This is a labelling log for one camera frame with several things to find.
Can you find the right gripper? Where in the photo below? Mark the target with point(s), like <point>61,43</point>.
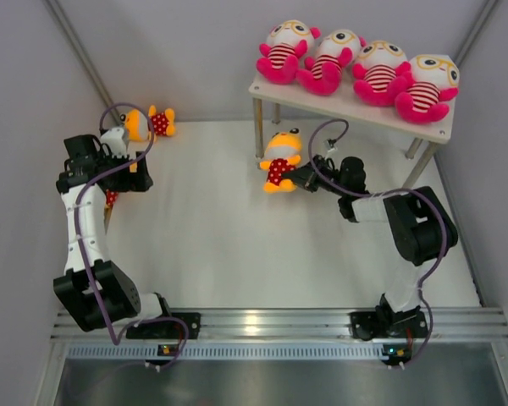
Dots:
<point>306,177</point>

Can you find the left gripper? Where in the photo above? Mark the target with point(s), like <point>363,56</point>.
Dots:
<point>138,181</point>

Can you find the orange plush polka dress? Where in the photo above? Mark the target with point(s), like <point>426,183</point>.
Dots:
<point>282,155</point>

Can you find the pink panda plush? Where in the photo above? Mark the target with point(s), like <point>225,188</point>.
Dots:
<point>376,66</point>
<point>281,53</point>
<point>432,81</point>
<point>322,73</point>

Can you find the orange plush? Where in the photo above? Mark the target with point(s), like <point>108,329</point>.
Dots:
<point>141,128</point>
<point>111,197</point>

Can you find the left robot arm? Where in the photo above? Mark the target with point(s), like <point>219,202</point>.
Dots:
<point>93,289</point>

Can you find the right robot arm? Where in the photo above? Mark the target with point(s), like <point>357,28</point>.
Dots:
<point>419,226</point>

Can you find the white two-tier shelf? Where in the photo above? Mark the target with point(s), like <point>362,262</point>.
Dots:
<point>344,104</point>

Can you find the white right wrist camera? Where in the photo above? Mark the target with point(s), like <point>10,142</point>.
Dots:
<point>330,146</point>

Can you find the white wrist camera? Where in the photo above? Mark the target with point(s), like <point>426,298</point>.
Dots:
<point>115,142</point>
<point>330,146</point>

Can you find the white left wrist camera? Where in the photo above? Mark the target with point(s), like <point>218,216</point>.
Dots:
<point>115,142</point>

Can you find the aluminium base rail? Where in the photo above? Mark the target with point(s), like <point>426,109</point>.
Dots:
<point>451,325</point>

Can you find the white slotted cable duct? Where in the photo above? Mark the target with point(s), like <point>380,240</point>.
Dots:
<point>230,351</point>

